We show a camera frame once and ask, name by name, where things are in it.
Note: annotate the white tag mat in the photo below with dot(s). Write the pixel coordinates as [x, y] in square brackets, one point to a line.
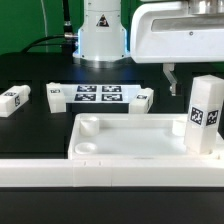
[93, 93]

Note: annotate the white front fence bar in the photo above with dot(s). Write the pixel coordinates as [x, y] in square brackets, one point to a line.
[111, 173]

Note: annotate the white desk top tray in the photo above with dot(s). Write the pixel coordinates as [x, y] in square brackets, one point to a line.
[132, 136]

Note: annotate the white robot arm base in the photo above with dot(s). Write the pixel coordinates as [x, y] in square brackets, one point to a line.
[102, 39]

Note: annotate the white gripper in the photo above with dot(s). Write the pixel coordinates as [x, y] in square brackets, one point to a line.
[178, 32]

